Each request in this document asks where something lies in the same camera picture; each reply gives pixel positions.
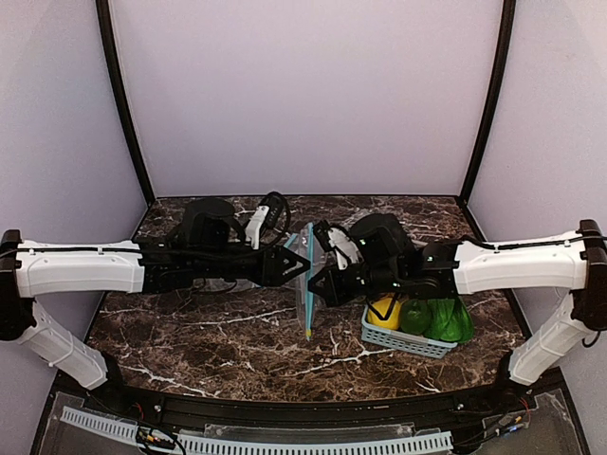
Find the yellow lemon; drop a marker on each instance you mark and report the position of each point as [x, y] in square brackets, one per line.
[384, 312]

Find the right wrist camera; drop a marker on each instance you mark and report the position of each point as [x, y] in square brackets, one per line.
[335, 239]

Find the green white bok choy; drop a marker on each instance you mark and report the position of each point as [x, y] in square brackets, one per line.
[450, 321]

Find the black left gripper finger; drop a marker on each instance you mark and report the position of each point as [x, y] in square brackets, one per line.
[294, 261]
[291, 275]

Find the black left frame post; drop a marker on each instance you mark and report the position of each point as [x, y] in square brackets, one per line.
[112, 62]

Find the clear zip bag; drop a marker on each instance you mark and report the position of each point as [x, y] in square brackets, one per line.
[220, 285]
[305, 244]

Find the black right frame post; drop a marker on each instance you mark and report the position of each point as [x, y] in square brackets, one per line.
[494, 87]

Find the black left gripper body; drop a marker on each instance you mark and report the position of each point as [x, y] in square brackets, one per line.
[267, 265]

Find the light blue plastic basket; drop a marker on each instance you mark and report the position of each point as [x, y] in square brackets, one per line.
[416, 345]

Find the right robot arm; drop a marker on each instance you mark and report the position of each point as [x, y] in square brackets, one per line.
[376, 256]

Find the green avocado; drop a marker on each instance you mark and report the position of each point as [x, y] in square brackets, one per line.
[415, 317]

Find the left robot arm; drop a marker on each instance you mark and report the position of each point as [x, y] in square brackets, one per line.
[208, 244]

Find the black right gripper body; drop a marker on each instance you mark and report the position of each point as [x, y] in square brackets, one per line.
[342, 283]

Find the white slotted cable duct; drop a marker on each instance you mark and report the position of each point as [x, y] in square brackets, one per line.
[218, 439]

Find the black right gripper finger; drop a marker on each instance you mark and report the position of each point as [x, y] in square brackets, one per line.
[327, 294]
[324, 279]

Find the black frame post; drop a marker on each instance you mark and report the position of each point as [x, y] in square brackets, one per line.
[112, 62]
[494, 87]

